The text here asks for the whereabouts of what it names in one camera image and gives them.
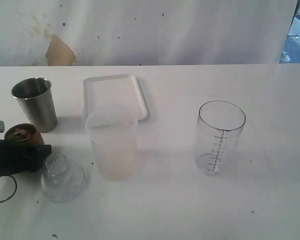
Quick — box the brown wooden cup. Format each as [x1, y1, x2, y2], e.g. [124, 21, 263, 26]
[4, 123, 45, 146]

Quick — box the stainless steel cup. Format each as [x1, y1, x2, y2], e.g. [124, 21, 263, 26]
[11, 77, 58, 133]

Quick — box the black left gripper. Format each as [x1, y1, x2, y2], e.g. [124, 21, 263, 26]
[0, 140, 52, 177]

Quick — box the clear plastic dome lid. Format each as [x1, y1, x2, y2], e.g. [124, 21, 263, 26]
[40, 153, 89, 203]

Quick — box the translucent plastic container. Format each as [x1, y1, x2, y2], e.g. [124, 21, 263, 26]
[84, 104, 141, 181]

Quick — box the white rectangular tray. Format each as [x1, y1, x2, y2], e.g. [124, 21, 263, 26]
[82, 74, 149, 121]

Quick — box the clear measuring beaker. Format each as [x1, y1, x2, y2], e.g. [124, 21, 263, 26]
[194, 100, 247, 176]

